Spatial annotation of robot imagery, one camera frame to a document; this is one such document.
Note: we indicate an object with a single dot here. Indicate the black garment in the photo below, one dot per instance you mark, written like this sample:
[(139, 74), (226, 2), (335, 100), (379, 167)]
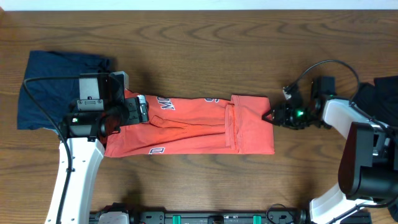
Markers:
[(379, 100)]

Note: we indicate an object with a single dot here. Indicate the folded navy blue garment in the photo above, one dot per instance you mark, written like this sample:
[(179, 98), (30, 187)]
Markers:
[(52, 94)]

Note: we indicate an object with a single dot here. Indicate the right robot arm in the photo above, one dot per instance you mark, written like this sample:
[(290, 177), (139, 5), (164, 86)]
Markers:
[(367, 175)]

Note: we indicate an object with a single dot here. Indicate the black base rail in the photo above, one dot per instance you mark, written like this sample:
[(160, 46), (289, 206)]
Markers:
[(121, 213)]

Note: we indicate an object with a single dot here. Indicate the coral red t-shirt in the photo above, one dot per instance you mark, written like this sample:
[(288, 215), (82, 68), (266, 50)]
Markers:
[(197, 126)]

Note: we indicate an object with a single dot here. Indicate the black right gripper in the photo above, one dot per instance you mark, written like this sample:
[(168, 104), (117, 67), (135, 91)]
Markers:
[(278, 115)]

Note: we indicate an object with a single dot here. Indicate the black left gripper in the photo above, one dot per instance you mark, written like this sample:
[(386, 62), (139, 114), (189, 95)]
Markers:
[(134, 109)]

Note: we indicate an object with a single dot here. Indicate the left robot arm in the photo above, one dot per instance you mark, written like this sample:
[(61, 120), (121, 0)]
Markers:
[(102, 109)]

